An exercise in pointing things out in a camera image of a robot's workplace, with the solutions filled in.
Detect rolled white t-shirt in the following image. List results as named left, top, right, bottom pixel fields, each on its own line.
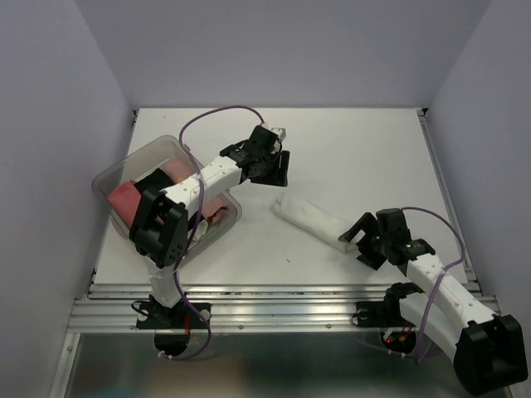
left=188, top=220, right=209, bottom=242

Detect rolled red t-shirt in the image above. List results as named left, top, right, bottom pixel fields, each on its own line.
left=106, top=180, right=141, bottom=228

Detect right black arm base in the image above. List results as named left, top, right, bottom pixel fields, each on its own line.
left=351, top=282, right=423, bottom=328

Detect rolled pink printed t-shirt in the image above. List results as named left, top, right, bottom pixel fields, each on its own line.
left=162, top=158, right=228, bottom=225

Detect white printed t-shirt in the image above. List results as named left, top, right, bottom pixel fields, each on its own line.
left=271, top=193, right=357, bottom=254

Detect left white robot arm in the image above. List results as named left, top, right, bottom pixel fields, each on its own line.
left=129, top=124, right=290, bottom=327

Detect rolled black t-shirt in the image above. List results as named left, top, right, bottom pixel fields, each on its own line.
left=134, top=168, right=173, bottom=194

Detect aluminium mounting rail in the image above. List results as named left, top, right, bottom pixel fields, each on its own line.
left=70, top=283, right=506, bottom=333

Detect clear plastic storage bin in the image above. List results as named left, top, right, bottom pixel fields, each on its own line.
left=92, top=135, right=242, bottom=258

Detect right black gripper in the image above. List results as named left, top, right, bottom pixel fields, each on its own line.
left=336, top=211, right=390, bottom=269

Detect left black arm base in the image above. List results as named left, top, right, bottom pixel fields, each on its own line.
left=131, top=300, right=207, bottom=330

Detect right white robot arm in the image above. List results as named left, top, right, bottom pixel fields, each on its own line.
left=339, top=208, right=529, bottom=396

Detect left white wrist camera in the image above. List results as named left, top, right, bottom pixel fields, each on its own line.
left=269, top=127, right=287, bottom=142

